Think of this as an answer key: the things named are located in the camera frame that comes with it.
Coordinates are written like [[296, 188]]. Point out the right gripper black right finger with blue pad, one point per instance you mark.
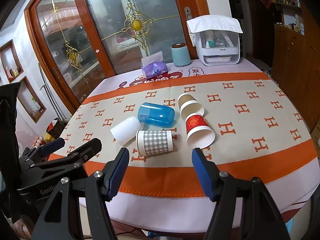
[[260, 217]]

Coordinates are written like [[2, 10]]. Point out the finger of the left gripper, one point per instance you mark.
[[84, 152], [52, 147]]

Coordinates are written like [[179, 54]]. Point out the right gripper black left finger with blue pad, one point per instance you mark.
[[60, 217]]

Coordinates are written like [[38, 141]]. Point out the grey plaid paper cup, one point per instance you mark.
[[153, 142]]

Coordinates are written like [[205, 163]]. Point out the white plastic cup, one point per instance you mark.
[[126, 130]]

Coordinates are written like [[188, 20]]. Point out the blue translucent plastic cup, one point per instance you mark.
[[156, 115]]

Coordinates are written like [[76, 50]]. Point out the red paper cup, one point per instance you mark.
[[199, 133]]

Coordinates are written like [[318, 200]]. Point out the brown white paper cup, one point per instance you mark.
[[189, 105]]

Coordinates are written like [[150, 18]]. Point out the white printed tablecloth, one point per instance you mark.
[[162, 192]]

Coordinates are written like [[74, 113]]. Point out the orange beige H-pattern runner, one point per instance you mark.
[[258, 131]]

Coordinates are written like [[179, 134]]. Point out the purple tissue pack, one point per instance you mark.
[[153, 65]]

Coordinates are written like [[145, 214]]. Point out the wooden glass sliding door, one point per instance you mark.
[[79, 43]]

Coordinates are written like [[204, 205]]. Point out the light blue canister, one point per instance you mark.
[[180, 55]]

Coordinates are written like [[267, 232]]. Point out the white desktop storage box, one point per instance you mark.
[[218, 47]]

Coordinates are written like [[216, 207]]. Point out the white cloth on box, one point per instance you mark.
[[212, 22]]

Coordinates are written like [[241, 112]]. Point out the dark wooden cabinet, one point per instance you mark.
[[296, 56]]

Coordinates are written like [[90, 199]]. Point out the lower wall niche frame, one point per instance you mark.
[[30, 101]]

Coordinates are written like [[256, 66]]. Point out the wall niche frame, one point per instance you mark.
[[10, 62], [30, 101]]

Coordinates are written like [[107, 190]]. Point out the upper wall niche frame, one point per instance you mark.
[[10, 62]]

